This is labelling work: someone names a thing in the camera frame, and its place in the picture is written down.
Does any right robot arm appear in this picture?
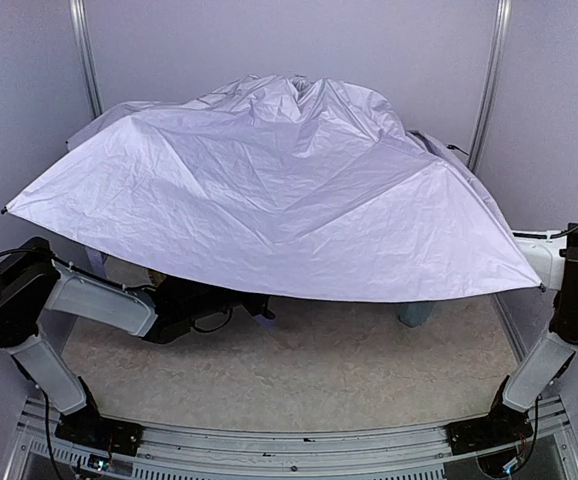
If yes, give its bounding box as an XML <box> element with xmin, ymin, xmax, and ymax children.
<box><xmin>445</xmin><ymin>223</ymin><xmax>578</xmax><ymax>455</ymax></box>

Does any left aluminium frame post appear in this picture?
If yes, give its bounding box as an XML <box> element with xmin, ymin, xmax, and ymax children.
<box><xmin>69</xmin><ymin>0</ymin><xmax>103</xmax><ymax>119</ymax></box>

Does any front aluminium rail base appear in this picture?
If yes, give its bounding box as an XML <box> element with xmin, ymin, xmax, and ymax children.
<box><xmin>3</xmin><ymin>394</ymin><xmax>578</xmax><ymax>480</ymax></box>

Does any right aluminium frame post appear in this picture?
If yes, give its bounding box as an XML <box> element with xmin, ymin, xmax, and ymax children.
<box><xmin>467</xmin><ymin>0</ymin><xmax>512</xmax><ymax>173</ymax></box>

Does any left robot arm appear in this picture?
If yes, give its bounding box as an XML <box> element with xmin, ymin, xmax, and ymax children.
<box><xmin>0</xmin><ymin>237</ymin><xmax>276</xmax><ymax>455</ymax></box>

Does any lilac folding umbrella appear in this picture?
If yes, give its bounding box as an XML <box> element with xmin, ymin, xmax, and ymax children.
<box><xmin>6</xmin><ymin>76</ymin><xmax>540</xmax><ymax>302</ymax></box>

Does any aluminium frame post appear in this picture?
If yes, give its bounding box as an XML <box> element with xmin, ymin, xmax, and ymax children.
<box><xmin>467</xmin><ymin>0</ymin><xmax>512</xmax><ymax>173</ymax></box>
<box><xmin>69</xmin><ymin>0</ymin><xmax>103</xmax><ymax>119</ymax></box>

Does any light blue ceramic mug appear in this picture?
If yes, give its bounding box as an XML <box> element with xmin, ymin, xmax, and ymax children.
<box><xmin>395</xmin><ymin>301</ymin><xmax>435</xmax><ymax>328</ymax></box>

